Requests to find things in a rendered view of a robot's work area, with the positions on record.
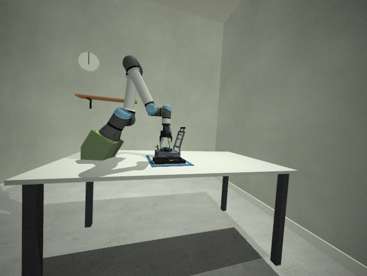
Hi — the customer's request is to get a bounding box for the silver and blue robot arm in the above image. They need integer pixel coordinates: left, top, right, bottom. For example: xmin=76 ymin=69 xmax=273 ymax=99
xmin=99 ymin=56 xmax=171 ymax=141

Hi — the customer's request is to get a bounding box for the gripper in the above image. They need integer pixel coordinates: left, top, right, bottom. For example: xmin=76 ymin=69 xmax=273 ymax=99
xmin=160 ymin=124 xmax=172 ymax=149

